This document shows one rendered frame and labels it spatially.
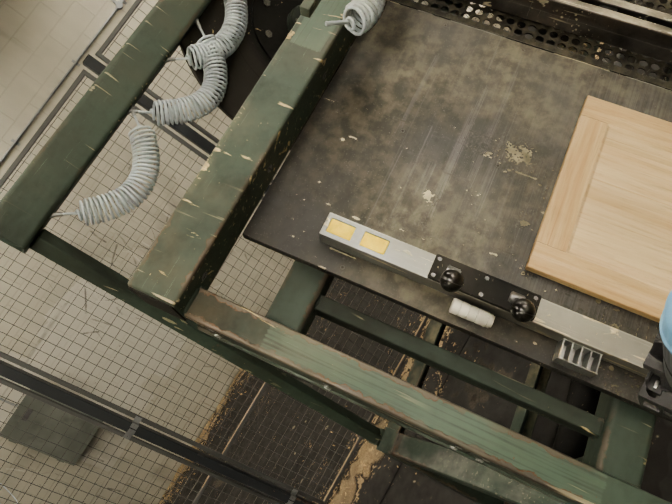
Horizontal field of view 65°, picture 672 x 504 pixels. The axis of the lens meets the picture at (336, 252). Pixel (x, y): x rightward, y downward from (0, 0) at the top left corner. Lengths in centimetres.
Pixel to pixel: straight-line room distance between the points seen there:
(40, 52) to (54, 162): 427
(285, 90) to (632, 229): 74
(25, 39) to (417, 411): 516
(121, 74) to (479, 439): 116
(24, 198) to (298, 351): 74
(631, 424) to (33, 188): 131
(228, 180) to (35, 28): 476
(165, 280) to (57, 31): 482
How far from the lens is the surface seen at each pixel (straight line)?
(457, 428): 93
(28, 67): 561
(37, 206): 138
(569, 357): 102
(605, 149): 125
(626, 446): 111
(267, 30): 173
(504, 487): 164
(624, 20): 141
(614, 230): 116
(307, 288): 106
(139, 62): 151
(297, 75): 115
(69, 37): 567
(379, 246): 100
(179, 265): 97
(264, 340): 95
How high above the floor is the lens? 202
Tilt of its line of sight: 22 degrees down
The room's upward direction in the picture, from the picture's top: 55 degrees counter-clockwise
